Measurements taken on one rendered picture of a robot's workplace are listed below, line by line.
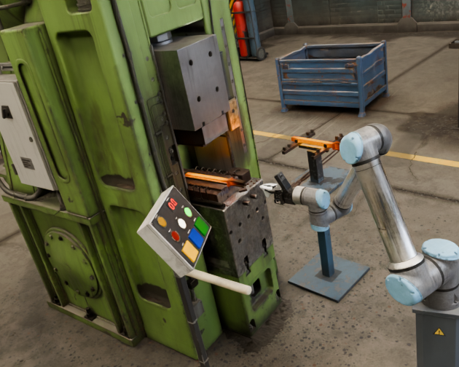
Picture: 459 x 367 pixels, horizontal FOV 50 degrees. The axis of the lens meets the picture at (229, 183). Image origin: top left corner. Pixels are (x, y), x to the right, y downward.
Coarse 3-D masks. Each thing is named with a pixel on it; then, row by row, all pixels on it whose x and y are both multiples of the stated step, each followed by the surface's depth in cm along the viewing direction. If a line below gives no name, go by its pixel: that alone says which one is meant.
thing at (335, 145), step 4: (296, 136) 307; (292, 140) 307; (300, 140) 302; (304, 140) 300; (308, 140) 298; (312, 140) 297; (316, 140) 296; (320, 140) 295; (316, 144) 294; (320, 144) 292; (328, 144) 288; (332, 144) 285; (336, 144) 285; (332, 148) 286; (336, 148) 286
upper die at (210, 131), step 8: (216, 120) 256; (224, 120) 261; (200, 128) 248; (208, 128) 252; (216, 128) 257; (224, 128) 262; (176, 136) 261; (184, 136) 258; (192, 136) 254; (200, 136) 251; (208, 136) 252; (216, 136) 258
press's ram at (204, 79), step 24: (168, 48) 235; (192, 48) 235; (216, 48) 249; (168, 72) 236; (192, 72) 237; (216, 72) 251; (168, 96) 244; (192, 96) 239; (216, 96) 253; (192, 120) 242
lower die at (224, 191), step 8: (184, 168) 301; (216, 176) 280; (224, 176) 280; (232, 176) 278; (192, 184) 279; (200, 184) 277; (208, 184) 275; (216, 184) 273; (224, 184) 271; (192, 192) 275; (208, 192) 268; (216, 192) 267; (224, 192) 269; (232, 192) 275; (216, 200) 266; (224, 200) 270
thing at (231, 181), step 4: (188, 172) 291; (192, 176) 286; (196, 176) 284; (200, 176) 282; (204, 176) 281; (208, 176) 280; (212, 176) 279; (216, 180) 275; (220, 180) 273; (224, 180) 272; (228, 180) 270; (232, 180) 269; (236, 180) 268; (240, 180) 267; (228, 184) 270; (232, 184) 270; (236, 184) 269; (240, 184) 267; (244, 184) 265
